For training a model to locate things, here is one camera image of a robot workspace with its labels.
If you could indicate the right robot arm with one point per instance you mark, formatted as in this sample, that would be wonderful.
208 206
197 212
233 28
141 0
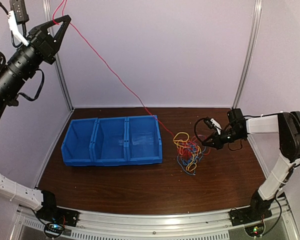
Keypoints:
286 125

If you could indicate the blue plastic bin middle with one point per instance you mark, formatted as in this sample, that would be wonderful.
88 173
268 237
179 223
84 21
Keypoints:
108 144

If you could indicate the aluminium front rail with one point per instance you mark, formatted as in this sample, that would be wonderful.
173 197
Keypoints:
213 225

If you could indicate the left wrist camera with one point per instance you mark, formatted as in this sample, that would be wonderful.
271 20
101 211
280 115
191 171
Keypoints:
17 19

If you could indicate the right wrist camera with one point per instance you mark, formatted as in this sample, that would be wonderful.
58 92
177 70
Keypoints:
213 124

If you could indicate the left circuit board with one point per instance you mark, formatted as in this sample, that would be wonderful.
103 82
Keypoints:
53 230

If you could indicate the right circuit board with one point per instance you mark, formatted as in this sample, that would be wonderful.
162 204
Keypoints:
254 230

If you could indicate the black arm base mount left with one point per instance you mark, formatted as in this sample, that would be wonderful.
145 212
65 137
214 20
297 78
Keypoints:
59 215

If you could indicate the circuit board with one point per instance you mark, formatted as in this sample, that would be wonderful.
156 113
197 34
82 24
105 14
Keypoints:
53 230
254 230

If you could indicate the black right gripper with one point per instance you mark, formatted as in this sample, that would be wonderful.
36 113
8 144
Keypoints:
217 143

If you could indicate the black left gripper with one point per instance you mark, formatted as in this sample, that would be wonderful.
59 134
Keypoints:
44 43

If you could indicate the blue plastic bin right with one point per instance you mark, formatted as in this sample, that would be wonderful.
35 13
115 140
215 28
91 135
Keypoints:
144 140

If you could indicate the blue plastic bin left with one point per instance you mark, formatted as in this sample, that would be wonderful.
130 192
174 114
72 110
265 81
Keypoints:
76 146

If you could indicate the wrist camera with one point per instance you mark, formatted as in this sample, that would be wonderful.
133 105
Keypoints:
17 19
213 124

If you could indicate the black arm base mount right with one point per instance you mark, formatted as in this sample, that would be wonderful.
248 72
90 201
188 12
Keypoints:
243 216

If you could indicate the aluminium frame post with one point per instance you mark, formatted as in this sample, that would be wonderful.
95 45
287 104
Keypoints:
253 36
58 66

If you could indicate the left aluminium frame post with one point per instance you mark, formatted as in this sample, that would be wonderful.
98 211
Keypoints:
58 66

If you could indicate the right aluminium frame post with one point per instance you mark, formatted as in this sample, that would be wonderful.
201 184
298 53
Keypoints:
253 36

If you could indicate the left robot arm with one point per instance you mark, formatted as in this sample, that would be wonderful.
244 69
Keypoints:
14 72

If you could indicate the blue plastic bin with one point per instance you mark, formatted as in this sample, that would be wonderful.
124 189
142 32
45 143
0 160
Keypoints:
108 144
76 146
144 140

